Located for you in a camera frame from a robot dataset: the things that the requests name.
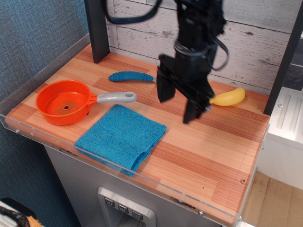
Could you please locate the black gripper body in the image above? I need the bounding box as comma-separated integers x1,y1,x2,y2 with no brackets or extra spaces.
157,52,214,113

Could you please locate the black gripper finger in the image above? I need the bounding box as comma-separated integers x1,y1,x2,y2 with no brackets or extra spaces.
183,99,204,123
157,76,176,103

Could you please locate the blue handled metal fork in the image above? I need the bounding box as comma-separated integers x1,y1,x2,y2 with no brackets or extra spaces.
108,71,157,83

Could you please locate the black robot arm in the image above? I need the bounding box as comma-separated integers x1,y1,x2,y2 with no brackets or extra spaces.
156,0,228,123

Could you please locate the blue folded cloth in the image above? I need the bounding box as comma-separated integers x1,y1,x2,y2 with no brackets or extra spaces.
75,105,167,177

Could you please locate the yellow toy banana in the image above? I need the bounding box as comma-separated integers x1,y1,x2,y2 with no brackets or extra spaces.
209,87,246,106

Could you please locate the white ribbed appliance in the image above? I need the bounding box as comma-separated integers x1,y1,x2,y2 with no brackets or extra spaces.
257,87,303,189

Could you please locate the silver dispenser button panel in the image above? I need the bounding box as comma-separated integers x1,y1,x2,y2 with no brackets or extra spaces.
98,187,156,227

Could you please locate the grey toy fridge cabinet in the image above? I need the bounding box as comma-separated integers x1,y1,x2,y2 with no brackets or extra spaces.
45,147,219,227

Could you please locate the black orange object corner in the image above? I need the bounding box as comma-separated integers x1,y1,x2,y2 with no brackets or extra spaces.
0,198,43,227

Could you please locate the black sleeved cable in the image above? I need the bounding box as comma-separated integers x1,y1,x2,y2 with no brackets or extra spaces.
101,0,164,25

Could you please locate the orange toy pan grey handle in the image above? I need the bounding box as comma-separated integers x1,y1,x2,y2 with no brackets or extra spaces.
36,80,137,125

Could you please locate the dark grey left post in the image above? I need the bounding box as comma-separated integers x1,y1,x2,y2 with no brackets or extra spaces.
84,0,110,63

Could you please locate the dark grey post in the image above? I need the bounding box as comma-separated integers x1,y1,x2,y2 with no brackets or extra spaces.
84,0,110,63
263,3,303,116

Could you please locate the dark grey right post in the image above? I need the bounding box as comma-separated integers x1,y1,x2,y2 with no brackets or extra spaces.
263,3,303,116

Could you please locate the clear acrylic guard rail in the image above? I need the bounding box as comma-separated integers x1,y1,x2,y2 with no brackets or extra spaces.
0,36,269,227

